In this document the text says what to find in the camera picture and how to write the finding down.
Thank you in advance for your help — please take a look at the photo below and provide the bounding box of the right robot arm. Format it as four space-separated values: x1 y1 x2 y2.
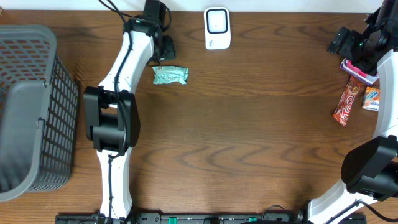
296 0 397 223

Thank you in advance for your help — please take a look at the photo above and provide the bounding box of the grey plastic mesh basket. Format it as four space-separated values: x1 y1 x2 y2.
1 25 80 202

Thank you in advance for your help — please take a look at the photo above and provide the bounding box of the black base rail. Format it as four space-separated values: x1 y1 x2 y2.
55 212 368 224

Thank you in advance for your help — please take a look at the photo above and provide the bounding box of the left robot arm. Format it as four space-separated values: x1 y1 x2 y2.
83 1 176 223

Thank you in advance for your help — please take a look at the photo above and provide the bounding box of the orange snack bar wrapper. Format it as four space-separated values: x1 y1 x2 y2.
332 77 363 126

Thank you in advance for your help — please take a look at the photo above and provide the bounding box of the purple red noodle packet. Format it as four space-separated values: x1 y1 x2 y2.
340 58 379 85

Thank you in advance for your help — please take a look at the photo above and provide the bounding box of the mint green snack packet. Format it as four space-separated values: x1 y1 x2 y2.
152 65 189 85

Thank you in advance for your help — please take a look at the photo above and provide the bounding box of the small orange snack box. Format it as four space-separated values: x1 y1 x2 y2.
362 86 381 111

